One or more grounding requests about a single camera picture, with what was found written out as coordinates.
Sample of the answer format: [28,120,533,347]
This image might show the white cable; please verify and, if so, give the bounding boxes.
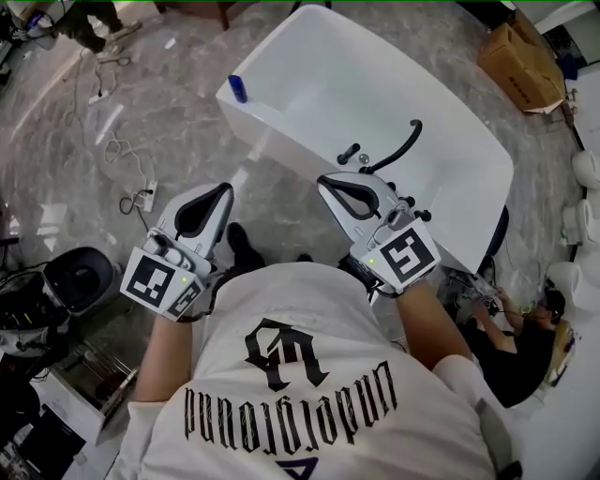
[102,131,157,194]

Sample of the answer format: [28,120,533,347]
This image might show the person's right forearm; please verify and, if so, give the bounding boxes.
[396,276,475,372]

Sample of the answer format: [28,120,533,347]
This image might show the black toilet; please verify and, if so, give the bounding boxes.
[42,246,122,316]

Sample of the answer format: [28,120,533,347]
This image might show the blue bottle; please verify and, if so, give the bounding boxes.
[227,73,248,103]

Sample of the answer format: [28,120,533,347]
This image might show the brown cardboard box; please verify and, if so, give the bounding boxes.
[476,8,567,114]

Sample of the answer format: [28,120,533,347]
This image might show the person's left forearm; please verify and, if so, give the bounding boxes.
[132,304,208,405]

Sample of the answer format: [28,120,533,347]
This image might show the black curved faucet spout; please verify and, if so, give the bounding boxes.
[362,118,424,174]

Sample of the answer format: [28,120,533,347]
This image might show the person's white printed t-shirt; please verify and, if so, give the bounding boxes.
[105,261,522,480]

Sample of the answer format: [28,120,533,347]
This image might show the white toilet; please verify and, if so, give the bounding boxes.
[545,261,600,316]
[570,149,600,189]
[561,198,600,246]

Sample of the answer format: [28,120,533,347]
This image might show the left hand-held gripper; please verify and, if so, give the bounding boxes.
[119,181,235,323]

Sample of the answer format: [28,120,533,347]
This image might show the black faucet handle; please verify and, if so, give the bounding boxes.
[336,142,362,166]

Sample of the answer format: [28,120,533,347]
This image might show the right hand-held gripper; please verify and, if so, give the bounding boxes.
[316,171,443,297]

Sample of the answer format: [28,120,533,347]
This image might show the white bathtub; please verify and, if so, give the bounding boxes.
[215,4,516,276]

